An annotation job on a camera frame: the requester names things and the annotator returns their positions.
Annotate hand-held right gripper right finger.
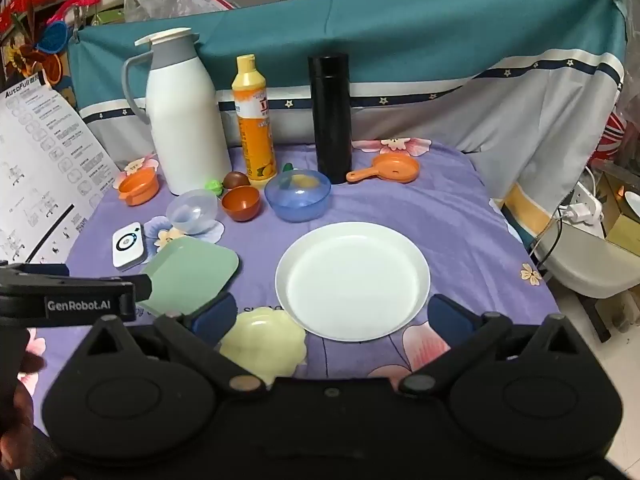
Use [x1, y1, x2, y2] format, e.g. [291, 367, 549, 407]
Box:
[397, 294, 576, 398]

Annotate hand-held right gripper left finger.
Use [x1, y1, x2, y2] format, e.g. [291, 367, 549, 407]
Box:
[75, 292, 268, 397]

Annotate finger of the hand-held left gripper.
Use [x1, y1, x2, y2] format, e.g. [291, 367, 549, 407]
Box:
[131, 274, 154, 305]
[0, 262, 70, 277]

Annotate green square plate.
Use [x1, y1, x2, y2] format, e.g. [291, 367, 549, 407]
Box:
[136, 236, 240, 319]

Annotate yellow flower-shaped plate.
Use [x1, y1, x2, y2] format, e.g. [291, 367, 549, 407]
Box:
[218, 308, 307, 387]

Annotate clear pale blue bowl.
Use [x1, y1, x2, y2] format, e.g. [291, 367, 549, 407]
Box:
[166, 188, 220, 235]

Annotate white round plate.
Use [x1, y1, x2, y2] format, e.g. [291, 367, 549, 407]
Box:
[274, 221, 431, 342]

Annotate orange bowl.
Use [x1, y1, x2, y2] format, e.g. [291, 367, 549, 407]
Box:
[221, 185, 262, 222]

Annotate blue translucent bowl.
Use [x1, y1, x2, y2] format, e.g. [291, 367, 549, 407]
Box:
[264, 169, 332, 223]

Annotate person's left hand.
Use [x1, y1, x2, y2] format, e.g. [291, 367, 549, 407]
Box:
[0, 354, 49, 467]

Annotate white pocket device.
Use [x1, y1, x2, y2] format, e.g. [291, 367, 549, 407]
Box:
[111, 221, 147, 272]

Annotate purple floral tablecloth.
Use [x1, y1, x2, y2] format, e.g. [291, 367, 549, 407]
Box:
[27, 137, 561, 441]

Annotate white printed instruction sheet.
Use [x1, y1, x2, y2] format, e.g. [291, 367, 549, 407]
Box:
[0, 81, 122, 267]

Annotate orange toy pot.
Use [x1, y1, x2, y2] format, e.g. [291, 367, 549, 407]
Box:
[118, 167, 161, 207]

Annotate white plastic stool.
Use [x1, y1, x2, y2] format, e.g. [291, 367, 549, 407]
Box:
[541, 220, 640, 298]

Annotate orange toy frying pan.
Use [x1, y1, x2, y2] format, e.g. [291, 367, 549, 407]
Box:
[346, 152, 421, 185]

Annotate white charger plug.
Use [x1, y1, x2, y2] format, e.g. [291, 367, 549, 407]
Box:
[564, 202, 595, 224]

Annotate white power strip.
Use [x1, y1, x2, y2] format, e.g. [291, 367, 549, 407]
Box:
[556, 180, 609, 227]

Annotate brown cardboard box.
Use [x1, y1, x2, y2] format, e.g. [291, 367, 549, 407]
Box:
[597, 170, 640, 257]

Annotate yellow orange detergent bottle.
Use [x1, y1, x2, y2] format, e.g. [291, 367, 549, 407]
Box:
[231, 54, 278, 183]

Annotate black thermos bottle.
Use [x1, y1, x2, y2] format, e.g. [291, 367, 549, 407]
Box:
[307, 52, 353, 186]

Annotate blue plastic toy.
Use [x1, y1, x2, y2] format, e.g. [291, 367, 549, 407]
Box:
[36, 20, 69, 54]

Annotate pink plastic toy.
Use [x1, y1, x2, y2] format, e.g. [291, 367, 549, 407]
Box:
[46, 0, 102, 27]

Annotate clear plastic bag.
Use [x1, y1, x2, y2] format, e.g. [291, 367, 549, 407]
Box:
[123, 0, 190, 24]

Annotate teal grey star-striped sheet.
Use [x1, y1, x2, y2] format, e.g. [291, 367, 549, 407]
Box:
[67, 0, 632, 261]

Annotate black cable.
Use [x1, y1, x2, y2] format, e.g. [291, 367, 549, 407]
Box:
[529, 219, 568, 267]

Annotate white thermos jug grey handle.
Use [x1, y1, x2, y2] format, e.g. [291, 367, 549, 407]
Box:
[121, 27, 233, 197]

